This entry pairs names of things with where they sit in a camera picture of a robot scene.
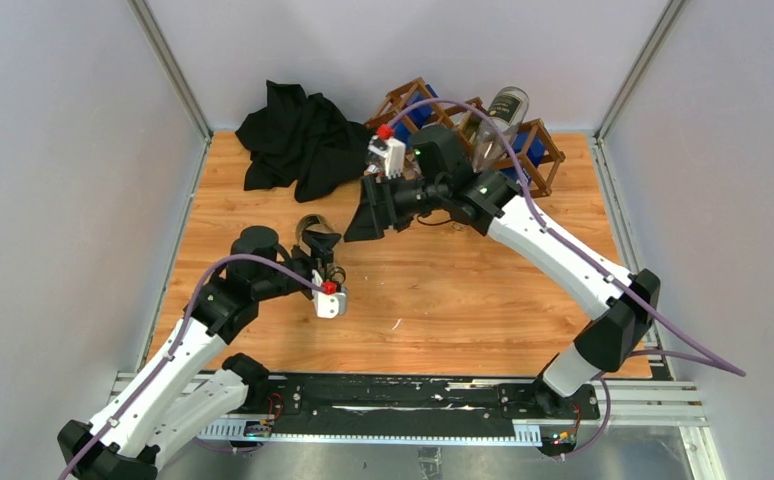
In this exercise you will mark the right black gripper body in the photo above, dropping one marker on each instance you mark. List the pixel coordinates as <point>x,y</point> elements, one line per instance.
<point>406,199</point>

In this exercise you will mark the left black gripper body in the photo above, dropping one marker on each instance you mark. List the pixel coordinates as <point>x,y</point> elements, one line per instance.
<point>303,265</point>

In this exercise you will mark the clear bottle with dark label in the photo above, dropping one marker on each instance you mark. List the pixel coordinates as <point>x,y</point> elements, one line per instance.
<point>311,219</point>

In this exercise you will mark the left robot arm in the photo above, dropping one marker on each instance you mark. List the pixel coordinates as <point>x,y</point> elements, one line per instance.
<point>138,432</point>

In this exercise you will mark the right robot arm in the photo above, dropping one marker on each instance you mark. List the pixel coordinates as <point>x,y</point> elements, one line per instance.
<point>614,298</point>

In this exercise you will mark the blue bottle left in rack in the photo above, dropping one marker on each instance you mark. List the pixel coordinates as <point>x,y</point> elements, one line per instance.
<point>416,119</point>

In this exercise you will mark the blue bottle in rack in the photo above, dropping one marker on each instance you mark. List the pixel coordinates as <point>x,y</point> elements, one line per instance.
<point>535,152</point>
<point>416,119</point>

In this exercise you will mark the brown wooden wine rack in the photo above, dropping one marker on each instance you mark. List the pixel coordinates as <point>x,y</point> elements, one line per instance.
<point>466,124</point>

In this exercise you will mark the blue bottle right in rack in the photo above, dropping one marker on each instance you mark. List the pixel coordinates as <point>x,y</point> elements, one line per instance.
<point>535,152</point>

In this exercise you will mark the black crumpled cloth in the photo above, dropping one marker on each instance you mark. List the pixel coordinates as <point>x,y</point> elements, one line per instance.
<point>304,141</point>

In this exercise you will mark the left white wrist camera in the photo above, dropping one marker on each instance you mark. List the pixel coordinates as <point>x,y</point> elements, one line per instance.
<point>328,296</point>

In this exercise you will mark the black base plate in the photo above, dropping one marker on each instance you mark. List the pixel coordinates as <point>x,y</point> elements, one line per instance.
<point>373,408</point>

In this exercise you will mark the aluminium frame rail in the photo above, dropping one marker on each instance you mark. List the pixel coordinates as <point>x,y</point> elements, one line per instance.
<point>625,403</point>

